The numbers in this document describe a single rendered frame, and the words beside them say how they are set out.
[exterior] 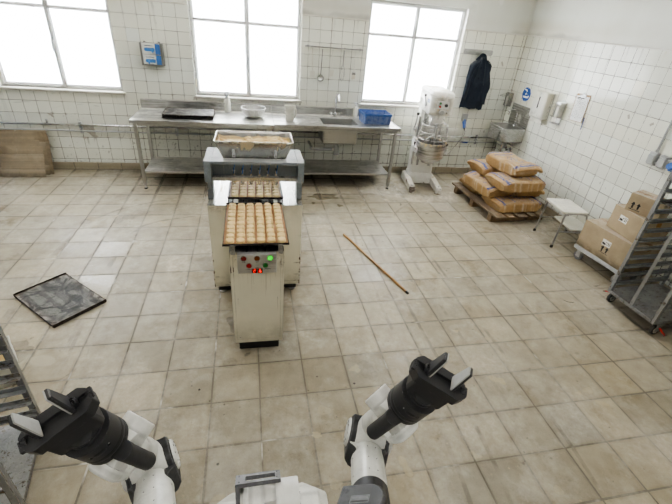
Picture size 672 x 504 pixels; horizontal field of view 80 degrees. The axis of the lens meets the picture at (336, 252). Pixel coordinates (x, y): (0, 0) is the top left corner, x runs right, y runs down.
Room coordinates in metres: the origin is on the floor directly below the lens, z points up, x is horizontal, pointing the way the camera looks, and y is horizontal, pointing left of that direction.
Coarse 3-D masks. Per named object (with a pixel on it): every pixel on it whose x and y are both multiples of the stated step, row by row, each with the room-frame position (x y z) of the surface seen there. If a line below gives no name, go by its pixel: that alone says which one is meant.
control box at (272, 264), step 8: (240, 256) 2.04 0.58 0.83; (248, 256) 2.05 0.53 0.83; (264, 256) 2.08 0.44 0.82; (272, 256) 2.08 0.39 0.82; (240, 264) 2.04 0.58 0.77; (256, 264) 2.06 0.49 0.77; (272, 264) 2.09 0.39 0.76; (240, 272) 2.04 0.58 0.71; (248, 272) 2.05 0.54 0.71; (256, 272) 2.06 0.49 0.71; (264, 272) 2.07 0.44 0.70; (272, 272) 2.09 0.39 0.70
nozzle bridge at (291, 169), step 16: (208, 160) 2.71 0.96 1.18; (224, 160) 2.74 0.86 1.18; (240, 160) 2.77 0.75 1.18; (256, 160) 2.81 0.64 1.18; (272, 160) 2.84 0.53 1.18; (288, 160) 2.87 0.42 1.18; (208, 176) 2.69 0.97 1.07; (224, 176) 2.77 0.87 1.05; (240, 176) 2.80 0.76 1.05; (256, 176) 2.83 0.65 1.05; (272, 176) 2.86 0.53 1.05; (288, 176) 2.89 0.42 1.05; (208, 192) 2.79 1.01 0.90
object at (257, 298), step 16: (240, 288) 2.07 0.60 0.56; (256, 288) 2.09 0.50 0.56; (272, 288) 2.12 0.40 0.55; (240, 304) 2.07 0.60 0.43; (256, 304) 2.09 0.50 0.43; (272, 304) 2.12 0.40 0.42; (240, 320) 2.07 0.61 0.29; (256, 320) 2.09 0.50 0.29; (272, 320) 2.12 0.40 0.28; (240, 336) 2.07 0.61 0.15; (256, 336) 2.09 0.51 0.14; (272, 336) 2.12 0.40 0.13
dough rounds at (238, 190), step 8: (232, 184) 2.98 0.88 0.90; (240, 184) 3.00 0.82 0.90; (248, 184) 3.00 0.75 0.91; (256, 184) 3.00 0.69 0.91; (264, 184) 3.02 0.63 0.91; (272, 184) 3.03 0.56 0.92; (232, 192) 2.79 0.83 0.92; (240, 192) 2.81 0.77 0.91; (248, 192) 2.82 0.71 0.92; (256, 192) 2.87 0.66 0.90; (264, 192) 2.88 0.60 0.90; (272, 192) 2.90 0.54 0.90; (280, 192) 2.91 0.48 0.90
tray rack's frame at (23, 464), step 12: (0, 432) 1.21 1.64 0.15; (12, 432) 1.21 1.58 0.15; (0, 444) 1.15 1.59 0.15; (12, 444) 1.15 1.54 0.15; (0, 456) 1.09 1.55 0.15; (12, 456) 1.09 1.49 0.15; (24, 456) 1.10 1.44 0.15; (12, 468) 1.04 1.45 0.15; (24, 468) 1.04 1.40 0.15; (12, 480) 0.98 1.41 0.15; (24, 480) 0.99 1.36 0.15; (24, 492) 0.94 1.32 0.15
